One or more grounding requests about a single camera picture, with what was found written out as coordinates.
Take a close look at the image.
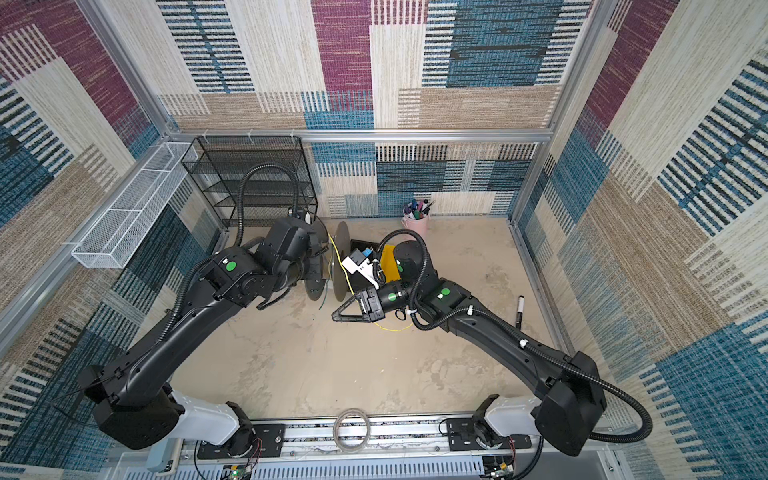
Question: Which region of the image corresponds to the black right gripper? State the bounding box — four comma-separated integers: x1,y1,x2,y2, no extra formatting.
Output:
333,278,419,324

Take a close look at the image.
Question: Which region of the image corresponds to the pink metal pen bucket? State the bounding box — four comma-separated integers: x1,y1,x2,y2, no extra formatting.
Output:
401,213,429,240

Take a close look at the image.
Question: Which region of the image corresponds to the black plastic bin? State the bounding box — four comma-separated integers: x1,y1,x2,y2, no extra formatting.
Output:
350,239,378,257

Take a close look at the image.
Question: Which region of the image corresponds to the yellow plastic bin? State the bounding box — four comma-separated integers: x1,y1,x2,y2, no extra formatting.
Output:
380,244,401,282

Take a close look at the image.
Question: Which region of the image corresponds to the yellow cable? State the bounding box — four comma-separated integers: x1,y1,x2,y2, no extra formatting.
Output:
326,232,415,334

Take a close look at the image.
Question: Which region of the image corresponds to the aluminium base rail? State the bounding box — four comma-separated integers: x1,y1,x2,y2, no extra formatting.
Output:
119,410,601,480

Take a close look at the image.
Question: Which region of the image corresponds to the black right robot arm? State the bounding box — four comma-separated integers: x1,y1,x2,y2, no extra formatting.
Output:
332,229,653,456

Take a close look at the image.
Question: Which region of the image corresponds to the black wire mesh shelf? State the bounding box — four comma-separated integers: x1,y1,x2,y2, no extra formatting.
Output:
181,135,319,228

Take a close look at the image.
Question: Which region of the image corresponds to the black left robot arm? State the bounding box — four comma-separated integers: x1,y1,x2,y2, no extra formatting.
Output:
77,162,328,458

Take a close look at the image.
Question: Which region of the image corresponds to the white wire mesh basket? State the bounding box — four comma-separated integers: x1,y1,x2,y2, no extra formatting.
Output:
72,142,189,269

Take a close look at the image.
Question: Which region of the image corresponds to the clear coiled cable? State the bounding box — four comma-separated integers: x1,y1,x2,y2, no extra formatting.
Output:
332,408,373,454

